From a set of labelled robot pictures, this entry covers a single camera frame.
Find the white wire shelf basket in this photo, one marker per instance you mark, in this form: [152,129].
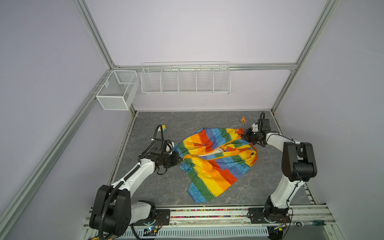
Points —
[186,78]

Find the green handled ratchet tool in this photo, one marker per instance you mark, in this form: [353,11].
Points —
[300,224]

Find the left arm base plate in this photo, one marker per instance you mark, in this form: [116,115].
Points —
[162,217]

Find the rainbow striped jacket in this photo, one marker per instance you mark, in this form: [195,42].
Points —
[214,159]

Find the white slotted cable duct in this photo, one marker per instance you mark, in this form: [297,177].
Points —
[204,233]

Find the white mesh box basket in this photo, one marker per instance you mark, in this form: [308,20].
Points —
[118,90]

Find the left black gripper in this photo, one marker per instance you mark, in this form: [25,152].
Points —
[175,159]

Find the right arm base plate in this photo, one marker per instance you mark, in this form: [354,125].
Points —
[273,216]

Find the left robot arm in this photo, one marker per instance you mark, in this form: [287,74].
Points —
[113,211]

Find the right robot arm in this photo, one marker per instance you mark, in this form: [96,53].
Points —
[298,167]

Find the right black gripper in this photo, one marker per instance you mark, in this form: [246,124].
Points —
[246,134]

